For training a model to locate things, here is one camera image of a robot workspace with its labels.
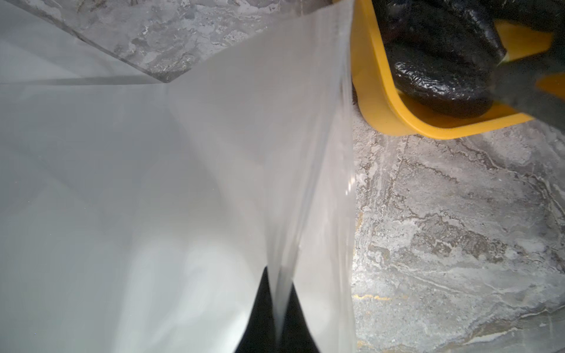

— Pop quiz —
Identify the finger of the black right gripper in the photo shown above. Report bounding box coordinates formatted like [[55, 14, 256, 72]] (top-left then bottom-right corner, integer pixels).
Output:
[[489, 39, 564, 132]]

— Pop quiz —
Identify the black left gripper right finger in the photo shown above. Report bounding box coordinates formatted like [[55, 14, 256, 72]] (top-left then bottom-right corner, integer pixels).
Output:
[[280, 285, 319, 353]]

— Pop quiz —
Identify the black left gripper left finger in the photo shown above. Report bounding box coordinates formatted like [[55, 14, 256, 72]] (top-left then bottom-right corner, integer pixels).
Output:
[[235, 267, 276, 353]]

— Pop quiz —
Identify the clear zip-top bag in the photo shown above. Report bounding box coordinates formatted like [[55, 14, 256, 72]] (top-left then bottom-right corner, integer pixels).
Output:
[[1, 1, 356, 352]]

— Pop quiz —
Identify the pile of toy eggplants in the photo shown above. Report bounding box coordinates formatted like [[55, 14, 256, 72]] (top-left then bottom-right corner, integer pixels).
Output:
[[372, 1, 564, 119]]

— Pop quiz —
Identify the yellow plastic bin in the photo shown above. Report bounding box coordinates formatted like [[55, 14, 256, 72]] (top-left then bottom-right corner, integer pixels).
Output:
[[350, 1, 564, 140]]

